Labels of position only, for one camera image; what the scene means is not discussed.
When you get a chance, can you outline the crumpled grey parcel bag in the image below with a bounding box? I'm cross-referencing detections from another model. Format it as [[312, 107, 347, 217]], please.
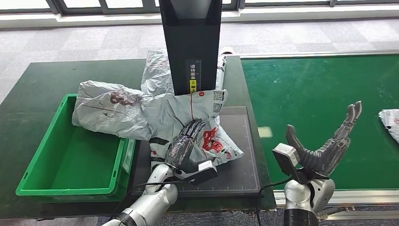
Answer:
[[141, 49, 227, 96]]

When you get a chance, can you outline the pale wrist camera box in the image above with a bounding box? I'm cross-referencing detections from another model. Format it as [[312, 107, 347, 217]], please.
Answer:
[[188, 160, 218, 186], [272, 143, 304, 185]]

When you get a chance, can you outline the green plastic crate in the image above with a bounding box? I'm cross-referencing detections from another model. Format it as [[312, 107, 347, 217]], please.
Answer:
[[16, 93, 137, 200]]

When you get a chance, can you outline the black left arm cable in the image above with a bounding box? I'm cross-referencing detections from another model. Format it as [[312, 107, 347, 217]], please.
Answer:
[[112, 178, 195, 219]]

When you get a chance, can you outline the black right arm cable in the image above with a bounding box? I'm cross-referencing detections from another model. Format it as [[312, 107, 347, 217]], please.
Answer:
[[255, 176, 294, 226]]

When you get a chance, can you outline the black window frame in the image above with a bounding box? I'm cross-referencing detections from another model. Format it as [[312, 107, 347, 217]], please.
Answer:
[[0, 0, 399, 16]]

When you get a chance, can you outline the white parcel with QR codes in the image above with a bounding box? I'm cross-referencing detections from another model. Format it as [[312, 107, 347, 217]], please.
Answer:
[[142, 89, 244, 170]]

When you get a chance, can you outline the black yellow label strip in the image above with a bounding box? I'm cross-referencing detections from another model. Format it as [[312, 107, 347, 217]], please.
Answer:
[[186, 60, 202, 94]]

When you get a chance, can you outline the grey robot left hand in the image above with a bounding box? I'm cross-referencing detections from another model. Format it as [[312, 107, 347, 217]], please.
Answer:
[[164, 118, 207, 174]]

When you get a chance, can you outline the aluminium conveyor frame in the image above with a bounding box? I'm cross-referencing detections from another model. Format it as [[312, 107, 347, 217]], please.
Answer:
[[229, 50, 399, 220]]

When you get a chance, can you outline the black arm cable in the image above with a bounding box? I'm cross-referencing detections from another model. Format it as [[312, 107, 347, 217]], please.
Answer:
[[255, 176, 294, 226], [112, 178, 195, 219]]

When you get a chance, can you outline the black inbound scanner machine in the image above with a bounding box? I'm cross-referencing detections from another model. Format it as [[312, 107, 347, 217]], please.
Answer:
[[132, 0, 263, 198]]

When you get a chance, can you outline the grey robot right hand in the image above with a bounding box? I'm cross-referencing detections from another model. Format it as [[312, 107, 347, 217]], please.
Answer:
[[285, 100, 363, 177]]

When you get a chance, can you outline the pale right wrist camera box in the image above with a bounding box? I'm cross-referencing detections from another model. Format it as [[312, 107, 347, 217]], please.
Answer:
[[272, 143, 304, 185]]

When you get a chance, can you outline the grey-blue parcel dark red print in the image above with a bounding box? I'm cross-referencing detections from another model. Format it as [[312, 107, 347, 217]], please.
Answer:
[[72, 80, 157, 142]]

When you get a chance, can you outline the grey parcel smudged red print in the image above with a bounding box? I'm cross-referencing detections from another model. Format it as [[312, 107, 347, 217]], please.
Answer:
[[378, 109, 399, 144]]

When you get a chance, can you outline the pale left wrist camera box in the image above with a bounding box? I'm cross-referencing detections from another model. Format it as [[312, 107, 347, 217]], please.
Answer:
[[188, 160, 218, 186]]

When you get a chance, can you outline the green conveyor belt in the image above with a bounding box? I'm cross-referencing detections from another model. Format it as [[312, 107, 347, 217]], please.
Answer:
[[241, 54, 399, 191]]

